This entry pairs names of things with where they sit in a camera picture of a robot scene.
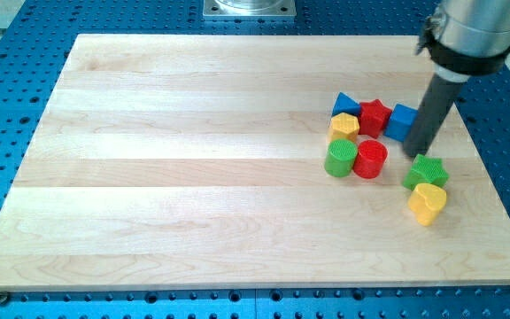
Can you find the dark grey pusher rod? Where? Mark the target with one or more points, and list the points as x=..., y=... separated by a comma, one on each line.
x=433, y=109

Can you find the yellow heart block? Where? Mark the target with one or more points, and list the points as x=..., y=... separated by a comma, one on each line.
x=426, y=202

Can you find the green star block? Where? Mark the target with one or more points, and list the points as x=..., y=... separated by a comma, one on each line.
x=426, y=170

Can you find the blue cube block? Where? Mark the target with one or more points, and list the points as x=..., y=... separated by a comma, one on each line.
x=400, y=122

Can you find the green cylinder block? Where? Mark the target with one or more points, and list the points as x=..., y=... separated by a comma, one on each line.
x=340, y=157

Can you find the red star block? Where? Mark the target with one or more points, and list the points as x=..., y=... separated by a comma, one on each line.
x=373, y=118

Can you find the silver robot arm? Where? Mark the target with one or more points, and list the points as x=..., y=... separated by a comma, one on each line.
x=464, y=38

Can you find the wooden board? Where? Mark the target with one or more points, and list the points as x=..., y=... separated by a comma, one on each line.
x=167, y=162

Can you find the blue perforated table plate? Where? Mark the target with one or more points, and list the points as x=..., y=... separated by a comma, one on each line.
x=36, y=41

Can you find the yellow hexagon block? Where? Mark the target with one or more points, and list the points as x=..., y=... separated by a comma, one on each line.
x=343, y=126

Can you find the blue triangle block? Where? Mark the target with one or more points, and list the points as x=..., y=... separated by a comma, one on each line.
x=345, y=104

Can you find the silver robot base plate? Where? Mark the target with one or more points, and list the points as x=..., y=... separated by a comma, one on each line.
x=249, y=8

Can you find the red cylinder block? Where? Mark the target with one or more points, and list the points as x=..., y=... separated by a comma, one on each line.
x=370, y=159

